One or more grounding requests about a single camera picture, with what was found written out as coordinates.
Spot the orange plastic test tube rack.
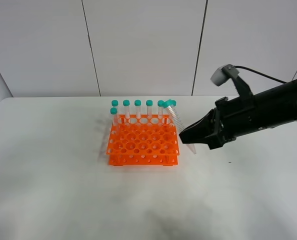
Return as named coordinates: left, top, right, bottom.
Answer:
left=106, top=114, right=180, bottom=166

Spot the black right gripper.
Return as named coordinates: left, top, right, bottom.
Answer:
left=180, top=94, right=256, bottom=149

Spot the green-capped clear test tube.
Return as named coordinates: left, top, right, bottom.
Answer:
left=163, top=99, right=197, bottom=155

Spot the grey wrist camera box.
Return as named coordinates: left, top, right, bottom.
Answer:
left=210, top=64, right=240, bottom=87

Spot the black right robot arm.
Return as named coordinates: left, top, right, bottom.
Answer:
left=179, top=79, right=297, bottom=150

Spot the green-capped tube front left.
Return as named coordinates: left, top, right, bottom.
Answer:
left=110, top=108, right=119, bottom=126

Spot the black camera cable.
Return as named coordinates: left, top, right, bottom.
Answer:
left=234, top=65, right=287, bottom=85

